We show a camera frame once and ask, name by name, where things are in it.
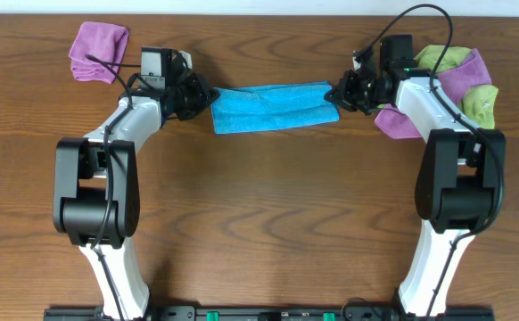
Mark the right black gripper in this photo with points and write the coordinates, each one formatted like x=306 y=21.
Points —
x=351 y=90

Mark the folded purple cloth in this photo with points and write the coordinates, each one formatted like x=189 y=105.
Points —
x=107 y=42

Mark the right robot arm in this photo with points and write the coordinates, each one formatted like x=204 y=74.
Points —
x=459 y=187

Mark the crumpled purple cloth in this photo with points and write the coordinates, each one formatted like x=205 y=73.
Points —
x=390 y=120

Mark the crumpled green cloth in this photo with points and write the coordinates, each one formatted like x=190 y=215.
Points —
x=466 y=81

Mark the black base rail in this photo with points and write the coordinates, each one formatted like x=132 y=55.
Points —
x=189 y=313

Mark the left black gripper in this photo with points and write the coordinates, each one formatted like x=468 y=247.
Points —
x=193 y=98

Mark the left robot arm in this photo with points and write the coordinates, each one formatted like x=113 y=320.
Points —
x=96 y=189

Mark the blue microfiber cloth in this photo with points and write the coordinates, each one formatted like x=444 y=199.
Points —
x=272 y=107

